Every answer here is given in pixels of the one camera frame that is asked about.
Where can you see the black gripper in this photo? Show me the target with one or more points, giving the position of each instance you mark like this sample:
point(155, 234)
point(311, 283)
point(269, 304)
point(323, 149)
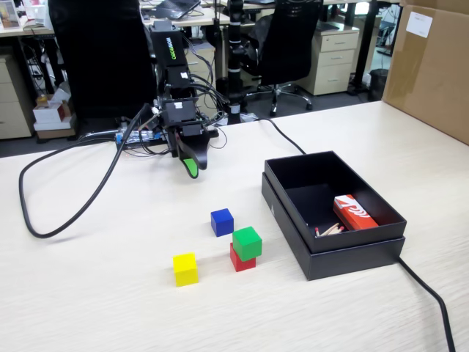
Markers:
point(179, 113)

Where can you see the green cube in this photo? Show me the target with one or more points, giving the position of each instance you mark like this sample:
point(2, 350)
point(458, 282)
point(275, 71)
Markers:
point(247, 243)

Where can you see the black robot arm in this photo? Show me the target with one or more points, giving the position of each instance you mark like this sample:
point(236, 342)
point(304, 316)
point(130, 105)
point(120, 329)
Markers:
point(170, 47)

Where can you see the blue cube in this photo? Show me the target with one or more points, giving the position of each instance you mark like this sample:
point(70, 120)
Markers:
point(222, 223)

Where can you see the yellow cube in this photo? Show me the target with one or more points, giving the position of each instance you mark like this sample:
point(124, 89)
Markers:
point(185, 271)

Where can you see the red cube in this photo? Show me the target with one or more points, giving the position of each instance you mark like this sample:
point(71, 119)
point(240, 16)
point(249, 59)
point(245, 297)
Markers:
point(242, 264)

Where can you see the robot controller circuit board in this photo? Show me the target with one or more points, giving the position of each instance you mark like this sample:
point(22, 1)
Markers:
point(139, 135)

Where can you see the beige drawer cabinet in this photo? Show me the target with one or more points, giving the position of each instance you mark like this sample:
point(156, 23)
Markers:
point(14, 102)
point(210, 62)
point(333, 55)

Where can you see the black stand pole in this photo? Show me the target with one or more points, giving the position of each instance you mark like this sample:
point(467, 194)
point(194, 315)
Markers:
point(234, 55)

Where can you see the black box tray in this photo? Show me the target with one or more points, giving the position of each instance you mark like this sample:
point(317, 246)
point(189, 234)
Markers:
point(329, 172)

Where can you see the beige office desk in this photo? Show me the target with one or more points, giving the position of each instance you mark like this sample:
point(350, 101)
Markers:
point(198, 22)

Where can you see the black high-back office chair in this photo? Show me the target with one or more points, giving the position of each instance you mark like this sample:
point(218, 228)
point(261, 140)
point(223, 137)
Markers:
point(102, 55)

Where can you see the wooden match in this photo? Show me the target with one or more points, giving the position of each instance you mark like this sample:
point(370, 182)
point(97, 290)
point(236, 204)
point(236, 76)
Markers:
point(316, 231)
point(335, 231)
point(329, 229)

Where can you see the black mesh office chair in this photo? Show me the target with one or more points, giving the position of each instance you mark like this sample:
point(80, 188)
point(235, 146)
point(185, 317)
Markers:
point(289, 44)

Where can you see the white carton boxes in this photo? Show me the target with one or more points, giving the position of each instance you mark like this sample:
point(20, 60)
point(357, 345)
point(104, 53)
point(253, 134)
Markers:
point(51, 113)

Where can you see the black laptop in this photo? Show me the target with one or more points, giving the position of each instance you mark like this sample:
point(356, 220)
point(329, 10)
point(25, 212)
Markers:
point(176, 7)

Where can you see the red white small carton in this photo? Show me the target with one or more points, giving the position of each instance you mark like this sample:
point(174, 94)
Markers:
point(357, 216)

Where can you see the black open box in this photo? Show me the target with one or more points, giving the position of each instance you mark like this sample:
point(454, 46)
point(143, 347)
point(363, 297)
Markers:
point(348, 262)

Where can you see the black trash bin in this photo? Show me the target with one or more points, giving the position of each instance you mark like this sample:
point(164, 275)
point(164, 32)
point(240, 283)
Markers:
point(378, 84)

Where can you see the large cardboard box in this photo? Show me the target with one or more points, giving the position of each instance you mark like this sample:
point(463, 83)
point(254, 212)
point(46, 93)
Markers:
point(432, 73)

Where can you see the picture frame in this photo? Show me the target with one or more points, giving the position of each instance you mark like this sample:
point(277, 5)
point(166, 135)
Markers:
point(10, 14)

